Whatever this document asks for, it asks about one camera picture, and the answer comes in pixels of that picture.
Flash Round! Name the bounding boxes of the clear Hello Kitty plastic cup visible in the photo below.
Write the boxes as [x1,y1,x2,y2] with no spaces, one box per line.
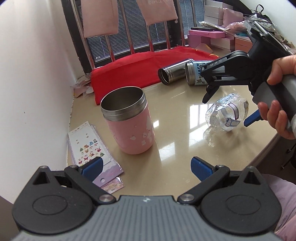
[203,92,249,147]

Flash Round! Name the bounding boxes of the blue printed thermos cup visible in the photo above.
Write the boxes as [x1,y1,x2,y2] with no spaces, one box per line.
[185,60,211,86]

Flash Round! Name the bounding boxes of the pink thermos cup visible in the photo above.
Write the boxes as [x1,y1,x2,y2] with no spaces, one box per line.
[100,86,154,155]

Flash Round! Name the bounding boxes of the plain steel thermos cup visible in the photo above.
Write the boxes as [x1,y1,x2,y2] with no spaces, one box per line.
[158,59,193,85]

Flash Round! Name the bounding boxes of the person's right hand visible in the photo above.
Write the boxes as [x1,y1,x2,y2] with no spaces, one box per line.
[257,54,296,140]

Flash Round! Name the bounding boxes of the purple sticker pack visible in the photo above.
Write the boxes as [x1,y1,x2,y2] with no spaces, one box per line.
[93,161,124,194]

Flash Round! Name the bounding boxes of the cartoon sticker sheet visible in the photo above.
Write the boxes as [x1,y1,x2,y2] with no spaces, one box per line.
[68,121,113,166]

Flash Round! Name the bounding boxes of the black box on stool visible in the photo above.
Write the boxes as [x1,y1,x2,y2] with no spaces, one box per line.
[191,26,218,32]

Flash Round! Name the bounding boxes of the pink step stool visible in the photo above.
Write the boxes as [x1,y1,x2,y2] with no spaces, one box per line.
[188,30,225,48]

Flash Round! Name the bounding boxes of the pink jacket sleeve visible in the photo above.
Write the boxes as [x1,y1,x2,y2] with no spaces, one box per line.
[262,174,296,240]

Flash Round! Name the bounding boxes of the red cloth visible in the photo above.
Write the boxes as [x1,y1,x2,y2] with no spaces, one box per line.
[91,46,218,105]

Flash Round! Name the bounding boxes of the steel window railing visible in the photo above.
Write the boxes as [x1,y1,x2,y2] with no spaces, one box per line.
[61,1,205,74]

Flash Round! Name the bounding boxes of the pink trousers on railing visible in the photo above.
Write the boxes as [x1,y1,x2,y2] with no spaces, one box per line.
[81,1,178,38]

